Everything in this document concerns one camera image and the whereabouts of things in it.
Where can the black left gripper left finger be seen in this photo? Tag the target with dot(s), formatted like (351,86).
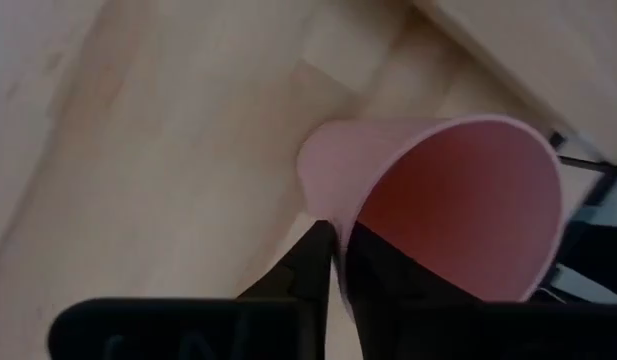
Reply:
(303,270)

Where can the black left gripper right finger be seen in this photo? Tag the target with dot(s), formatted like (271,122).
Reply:
(388,290)

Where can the pale pink plastic cup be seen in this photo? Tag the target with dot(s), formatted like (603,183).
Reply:
(463,200)

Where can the wooden shelf board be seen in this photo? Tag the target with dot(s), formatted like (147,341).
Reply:
(548,55)

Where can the black metal shelf frame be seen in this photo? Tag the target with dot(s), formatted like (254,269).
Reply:
(595,170)

